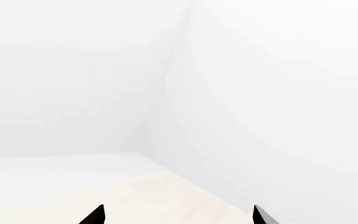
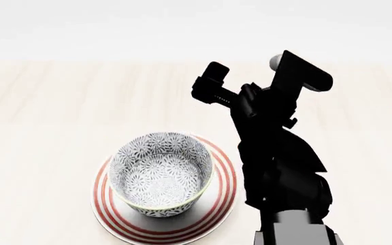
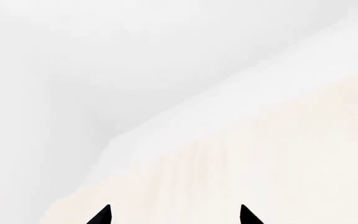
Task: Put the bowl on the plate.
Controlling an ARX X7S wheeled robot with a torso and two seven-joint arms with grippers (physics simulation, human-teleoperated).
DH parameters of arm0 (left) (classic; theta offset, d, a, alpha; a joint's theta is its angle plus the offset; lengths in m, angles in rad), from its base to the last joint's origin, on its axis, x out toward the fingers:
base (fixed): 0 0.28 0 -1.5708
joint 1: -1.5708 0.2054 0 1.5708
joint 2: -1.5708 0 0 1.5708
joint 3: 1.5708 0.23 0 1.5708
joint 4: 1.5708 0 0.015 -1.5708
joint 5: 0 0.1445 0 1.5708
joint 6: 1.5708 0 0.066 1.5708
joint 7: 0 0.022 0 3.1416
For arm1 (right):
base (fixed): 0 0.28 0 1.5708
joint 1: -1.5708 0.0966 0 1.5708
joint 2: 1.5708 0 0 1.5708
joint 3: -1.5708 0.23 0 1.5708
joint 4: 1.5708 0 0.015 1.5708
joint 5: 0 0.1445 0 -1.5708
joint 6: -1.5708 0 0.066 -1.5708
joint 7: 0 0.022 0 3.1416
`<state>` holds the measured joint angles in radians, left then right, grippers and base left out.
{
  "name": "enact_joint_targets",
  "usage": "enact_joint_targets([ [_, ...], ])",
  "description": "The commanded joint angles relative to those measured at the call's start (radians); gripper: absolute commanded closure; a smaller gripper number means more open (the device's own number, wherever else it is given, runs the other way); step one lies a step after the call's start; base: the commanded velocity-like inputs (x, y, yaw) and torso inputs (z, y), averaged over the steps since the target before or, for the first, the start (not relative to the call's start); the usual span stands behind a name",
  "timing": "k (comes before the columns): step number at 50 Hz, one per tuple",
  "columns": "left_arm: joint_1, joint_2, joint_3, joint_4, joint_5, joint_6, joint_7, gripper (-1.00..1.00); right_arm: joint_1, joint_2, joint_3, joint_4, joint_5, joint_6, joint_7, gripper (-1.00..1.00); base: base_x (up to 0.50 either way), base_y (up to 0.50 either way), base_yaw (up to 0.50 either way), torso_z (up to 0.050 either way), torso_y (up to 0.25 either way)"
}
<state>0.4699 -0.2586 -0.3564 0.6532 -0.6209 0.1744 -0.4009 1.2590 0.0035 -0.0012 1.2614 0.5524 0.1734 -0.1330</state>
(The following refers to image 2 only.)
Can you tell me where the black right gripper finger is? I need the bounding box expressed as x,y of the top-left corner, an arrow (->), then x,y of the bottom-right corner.
190,61 -> 233,105
239,82 -> 262,118

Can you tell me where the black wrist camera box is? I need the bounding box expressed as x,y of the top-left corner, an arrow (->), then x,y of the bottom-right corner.
269,49 -> 334,93

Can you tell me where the blue white floral bowl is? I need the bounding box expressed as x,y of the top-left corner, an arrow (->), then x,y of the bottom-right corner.
108,131 -> 214,218

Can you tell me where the white plate with red rings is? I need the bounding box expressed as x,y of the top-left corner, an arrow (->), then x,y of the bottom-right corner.
91,134 -> 238,245

